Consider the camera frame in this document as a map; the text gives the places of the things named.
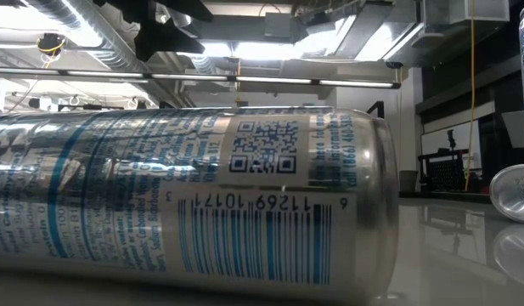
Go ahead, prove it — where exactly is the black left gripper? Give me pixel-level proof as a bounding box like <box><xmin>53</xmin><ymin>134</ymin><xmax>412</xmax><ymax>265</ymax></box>
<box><xmin>93</xmin><ymin>0</ymin><xmax>214</xmax><ymax>63</ymax></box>

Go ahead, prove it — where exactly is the silver white beverage can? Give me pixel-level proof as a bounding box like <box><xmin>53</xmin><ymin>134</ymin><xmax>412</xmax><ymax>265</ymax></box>
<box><xmin>488</xmin><ymin>163</ymin><xmax>524</xmax><ymax>225</ymax></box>

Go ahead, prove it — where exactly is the gray ceiling box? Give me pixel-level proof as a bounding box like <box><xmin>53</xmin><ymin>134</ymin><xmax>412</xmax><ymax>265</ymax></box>
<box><xmin>263</xmin><ymin>11</ymin><xmax>296</xmax><ymax>43</ymax></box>

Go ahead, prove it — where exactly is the blue silver Red Bull can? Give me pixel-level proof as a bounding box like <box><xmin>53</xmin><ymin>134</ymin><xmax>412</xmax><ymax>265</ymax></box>
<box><xmin>0</xmin><ymin>105</ymin><xmax>401</xmax><ymax>303</ymax></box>

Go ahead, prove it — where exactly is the gray bin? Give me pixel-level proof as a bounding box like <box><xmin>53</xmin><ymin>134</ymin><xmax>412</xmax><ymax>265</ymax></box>
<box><xmin>399</xmin><ymin>169</ymin><xmax>420</xmax><ymax>193</ymax></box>

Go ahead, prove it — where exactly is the white board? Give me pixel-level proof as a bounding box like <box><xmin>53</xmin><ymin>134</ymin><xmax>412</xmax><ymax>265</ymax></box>
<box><xmin>420</xmin><ymin>120</ymin><xmax>483</xmax><ymax>171</ymax></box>

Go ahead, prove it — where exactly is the gray trapezoid panel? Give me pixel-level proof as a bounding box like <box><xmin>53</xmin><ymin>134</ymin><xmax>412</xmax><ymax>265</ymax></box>
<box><xmin>501</xmin><ymin>110</ymin><xmax>524</xmax><ymax>150</ymax></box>

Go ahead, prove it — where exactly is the silver spiral ceiling duct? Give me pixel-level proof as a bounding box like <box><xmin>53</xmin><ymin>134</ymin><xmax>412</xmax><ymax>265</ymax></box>
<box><xmin>27</xmin><ymin>0</ymin><xmax>194</xmax><ymax>108</ymax></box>

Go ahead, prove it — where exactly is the yellow cable reel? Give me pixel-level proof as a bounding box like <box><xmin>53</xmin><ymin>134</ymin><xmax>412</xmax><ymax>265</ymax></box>
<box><xmin>35</xmin><ymin>32</ymin><xmax>68</xmax><ymax>69</ymax></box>

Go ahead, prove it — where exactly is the rectangular metal ceiling duct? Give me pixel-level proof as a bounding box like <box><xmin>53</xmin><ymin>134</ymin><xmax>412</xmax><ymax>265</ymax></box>
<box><xmin>299</xmin><ymin>0</ymin><xmax>511</xmax><ymax>68</ymax></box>

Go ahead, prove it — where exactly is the black wire cart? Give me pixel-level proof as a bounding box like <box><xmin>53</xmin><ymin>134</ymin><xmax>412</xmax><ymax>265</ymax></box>
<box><xmin>417</xmin><ymin>129</ymin><xmax>470</xmax><ymax>193</ymax></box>

